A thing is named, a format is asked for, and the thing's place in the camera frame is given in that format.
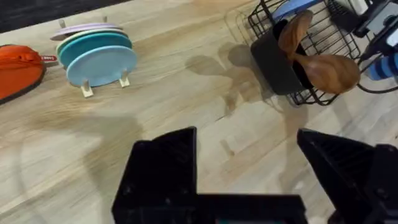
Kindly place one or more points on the grey and black device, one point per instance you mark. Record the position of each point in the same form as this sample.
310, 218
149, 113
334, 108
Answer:
381, 23

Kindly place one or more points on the wooden spoon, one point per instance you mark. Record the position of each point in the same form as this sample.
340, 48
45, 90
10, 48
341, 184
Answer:
293, 32
329, 73

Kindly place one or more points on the light blue plate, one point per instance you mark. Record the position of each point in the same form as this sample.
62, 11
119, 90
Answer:
101, 67

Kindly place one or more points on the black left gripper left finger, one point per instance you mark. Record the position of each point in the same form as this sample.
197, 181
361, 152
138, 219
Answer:
158, 174

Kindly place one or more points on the teal plate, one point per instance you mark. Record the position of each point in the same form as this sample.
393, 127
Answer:
93, 43

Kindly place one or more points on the lilac plate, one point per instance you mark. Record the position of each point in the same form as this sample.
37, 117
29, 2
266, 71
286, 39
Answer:
82, 28

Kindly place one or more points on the cream plate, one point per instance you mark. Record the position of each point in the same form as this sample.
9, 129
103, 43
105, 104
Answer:
73, 37

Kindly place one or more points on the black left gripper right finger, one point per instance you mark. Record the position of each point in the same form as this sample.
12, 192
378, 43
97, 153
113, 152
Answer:
351, 174

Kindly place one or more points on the black cutlery holder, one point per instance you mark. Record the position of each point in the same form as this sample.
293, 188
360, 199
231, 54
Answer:
273, 65

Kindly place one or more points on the small wooden peg rack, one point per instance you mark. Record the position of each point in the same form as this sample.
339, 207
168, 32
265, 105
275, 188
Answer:
87, 89

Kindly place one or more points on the orange zip bag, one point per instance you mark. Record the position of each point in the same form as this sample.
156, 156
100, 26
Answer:
18, 71

